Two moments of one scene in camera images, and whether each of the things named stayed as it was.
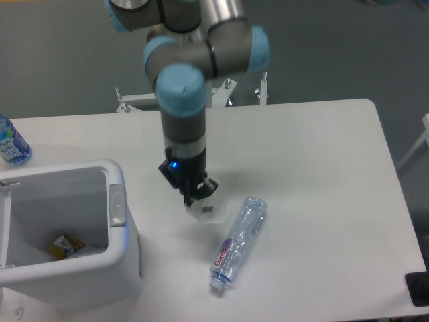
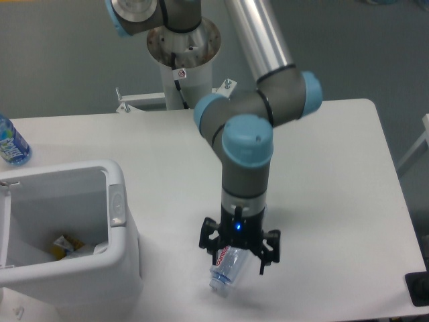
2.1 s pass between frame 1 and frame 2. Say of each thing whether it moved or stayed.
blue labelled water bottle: stayed
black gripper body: moved
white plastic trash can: stayed
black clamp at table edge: stayed
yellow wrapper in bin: stayed
